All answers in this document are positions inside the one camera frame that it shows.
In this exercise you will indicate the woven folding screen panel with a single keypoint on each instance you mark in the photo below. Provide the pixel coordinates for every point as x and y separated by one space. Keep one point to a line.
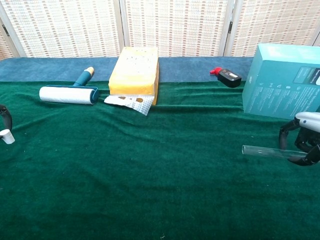
175 27
70 27
5 50
275 22

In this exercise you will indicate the blue table cloth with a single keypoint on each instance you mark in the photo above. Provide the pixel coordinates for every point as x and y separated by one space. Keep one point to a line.
50 68

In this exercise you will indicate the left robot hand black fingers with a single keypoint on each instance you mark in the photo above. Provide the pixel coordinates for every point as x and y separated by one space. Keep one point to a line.
8 118

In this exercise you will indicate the clear glass test tube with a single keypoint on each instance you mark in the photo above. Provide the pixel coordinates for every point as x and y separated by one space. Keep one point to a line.
265 151

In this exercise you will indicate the teal lint roller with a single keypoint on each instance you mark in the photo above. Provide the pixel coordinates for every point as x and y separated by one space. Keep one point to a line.
65 95

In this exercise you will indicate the teal cardboard box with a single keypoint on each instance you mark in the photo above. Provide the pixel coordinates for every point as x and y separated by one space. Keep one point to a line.
275 82

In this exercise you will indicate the black bottle red cap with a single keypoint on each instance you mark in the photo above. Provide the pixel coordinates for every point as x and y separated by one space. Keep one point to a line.
230 78

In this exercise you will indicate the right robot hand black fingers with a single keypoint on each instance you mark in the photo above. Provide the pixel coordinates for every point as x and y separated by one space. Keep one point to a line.
310 122

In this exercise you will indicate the grey perforated card flap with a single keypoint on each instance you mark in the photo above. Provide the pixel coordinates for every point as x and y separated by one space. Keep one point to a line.
140 105

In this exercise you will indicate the small white cap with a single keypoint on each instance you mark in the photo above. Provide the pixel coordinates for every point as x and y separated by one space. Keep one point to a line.
8 137

